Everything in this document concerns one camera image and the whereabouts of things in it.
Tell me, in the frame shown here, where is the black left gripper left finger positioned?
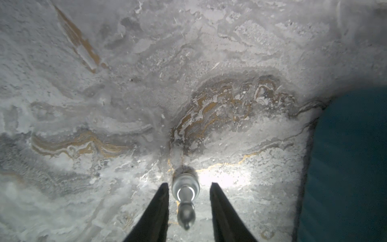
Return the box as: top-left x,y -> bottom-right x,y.
124,183 -> 169,242

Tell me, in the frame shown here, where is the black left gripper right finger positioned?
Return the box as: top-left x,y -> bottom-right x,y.
210,183 -> 257,242

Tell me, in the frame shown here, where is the silver chess piece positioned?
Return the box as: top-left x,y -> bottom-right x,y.
171,165 -> 200,231

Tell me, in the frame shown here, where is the teal plastic storage box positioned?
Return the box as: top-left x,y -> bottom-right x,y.
297,87 -> 387,242

